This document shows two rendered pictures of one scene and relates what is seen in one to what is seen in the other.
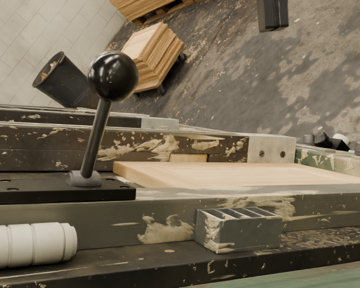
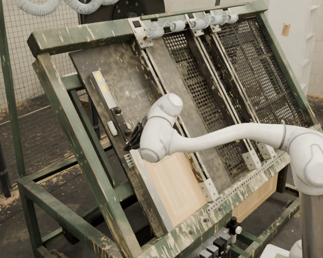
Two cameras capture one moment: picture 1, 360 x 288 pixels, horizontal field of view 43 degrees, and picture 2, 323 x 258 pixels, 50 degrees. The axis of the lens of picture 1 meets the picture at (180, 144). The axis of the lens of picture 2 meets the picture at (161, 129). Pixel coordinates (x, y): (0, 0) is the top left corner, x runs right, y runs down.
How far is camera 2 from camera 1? 1.62 m
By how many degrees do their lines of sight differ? 52
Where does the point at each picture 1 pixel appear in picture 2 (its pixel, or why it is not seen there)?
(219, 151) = (195, 172)
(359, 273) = (96, 160)
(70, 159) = not seen: hidden behind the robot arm
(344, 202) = (145, 187)
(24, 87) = not seen: outside the picture
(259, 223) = (126, 163)
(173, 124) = (254, 166)
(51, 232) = (113, 131)
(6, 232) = (111, 126)
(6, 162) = not seen: hidden behind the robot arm
